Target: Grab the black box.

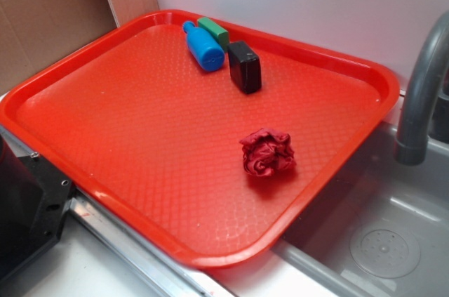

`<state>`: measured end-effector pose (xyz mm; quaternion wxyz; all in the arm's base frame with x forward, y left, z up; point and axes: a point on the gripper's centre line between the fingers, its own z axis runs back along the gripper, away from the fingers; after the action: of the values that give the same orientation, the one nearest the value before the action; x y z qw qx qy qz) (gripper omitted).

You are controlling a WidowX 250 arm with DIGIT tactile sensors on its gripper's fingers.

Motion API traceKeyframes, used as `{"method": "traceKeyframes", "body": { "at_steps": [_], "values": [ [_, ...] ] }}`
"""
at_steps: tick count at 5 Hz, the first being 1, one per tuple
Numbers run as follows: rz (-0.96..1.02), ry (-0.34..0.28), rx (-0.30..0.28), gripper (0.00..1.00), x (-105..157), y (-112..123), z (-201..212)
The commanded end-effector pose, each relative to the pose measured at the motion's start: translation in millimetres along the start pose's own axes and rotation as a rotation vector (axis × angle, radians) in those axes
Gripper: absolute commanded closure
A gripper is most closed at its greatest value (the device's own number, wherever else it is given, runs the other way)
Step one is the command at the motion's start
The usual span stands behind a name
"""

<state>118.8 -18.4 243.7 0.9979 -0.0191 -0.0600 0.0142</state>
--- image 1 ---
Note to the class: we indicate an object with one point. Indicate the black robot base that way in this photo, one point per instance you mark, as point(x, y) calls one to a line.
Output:
point(35, 197)

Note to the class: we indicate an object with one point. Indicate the black box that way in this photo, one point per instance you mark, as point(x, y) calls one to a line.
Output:
point(245, 67)

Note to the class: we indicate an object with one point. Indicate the crumpled red cloth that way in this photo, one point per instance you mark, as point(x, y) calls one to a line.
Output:
point(267, 152)

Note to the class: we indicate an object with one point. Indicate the blue plastic bottle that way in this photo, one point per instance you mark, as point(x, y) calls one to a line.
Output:
point(204, 48)

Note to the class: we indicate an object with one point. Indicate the red plastic tray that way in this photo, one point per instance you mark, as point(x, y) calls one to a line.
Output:
point(138, 126)

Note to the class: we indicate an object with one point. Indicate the green block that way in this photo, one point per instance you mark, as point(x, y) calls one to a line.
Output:
point(220, 34)

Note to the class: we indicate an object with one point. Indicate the grey toy faucet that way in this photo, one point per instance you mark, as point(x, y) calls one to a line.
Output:
point(424, 114)

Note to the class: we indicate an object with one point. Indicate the grey plastic sink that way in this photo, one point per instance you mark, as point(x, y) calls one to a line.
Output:
point(378, 228)

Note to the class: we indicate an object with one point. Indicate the brown cardboard panel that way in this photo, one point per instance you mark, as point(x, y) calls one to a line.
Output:
point(37, 33)

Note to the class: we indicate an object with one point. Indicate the silver metal rail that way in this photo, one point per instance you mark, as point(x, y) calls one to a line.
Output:
point(98, 255)

